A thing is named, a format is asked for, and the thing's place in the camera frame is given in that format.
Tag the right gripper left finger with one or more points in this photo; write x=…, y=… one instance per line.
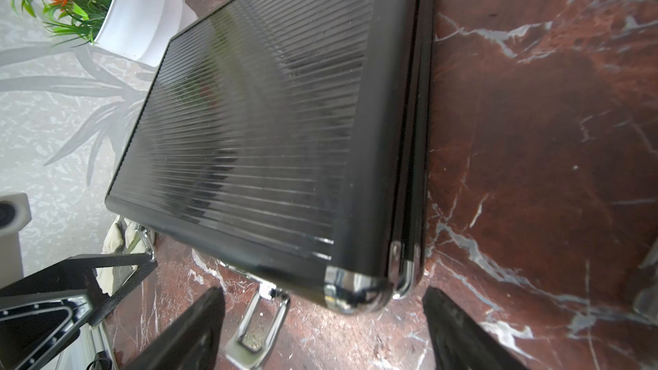
x=191, y=341

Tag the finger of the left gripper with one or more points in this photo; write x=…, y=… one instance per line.
x=42, y=314

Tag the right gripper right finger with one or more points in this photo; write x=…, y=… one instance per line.
x=458, y=341

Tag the black poker case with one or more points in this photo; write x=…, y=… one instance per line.
x=287, y=138

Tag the beige green work glove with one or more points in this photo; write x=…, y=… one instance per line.
x=125, y=237

